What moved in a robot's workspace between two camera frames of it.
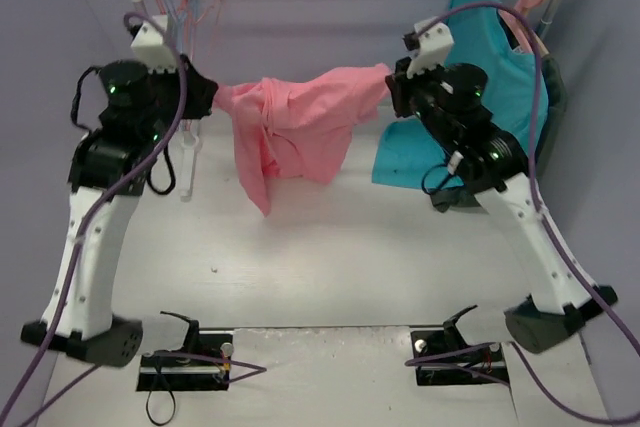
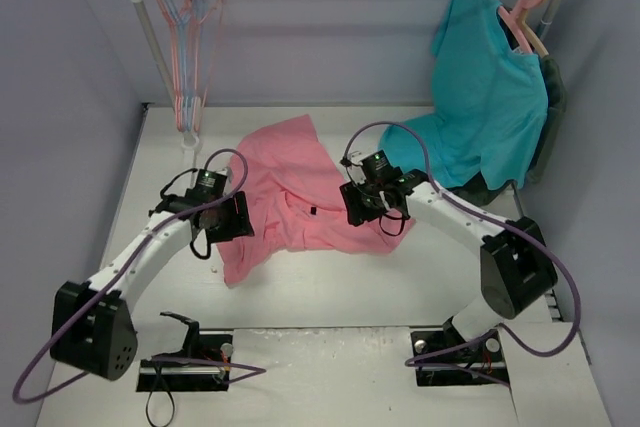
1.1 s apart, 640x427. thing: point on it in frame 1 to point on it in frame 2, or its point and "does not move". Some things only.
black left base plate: x=202 y=364 does not move
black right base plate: x=431 y=342 does not move
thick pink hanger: x=524 y=3 does not move
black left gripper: x=189 y=89 to x=236 y=217
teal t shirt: x=405 y=149 does not move
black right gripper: x=401 y=92 to x=353 y=204
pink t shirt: x=297 y=126 to x=293 y=197
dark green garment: x=556 y=104 does not move
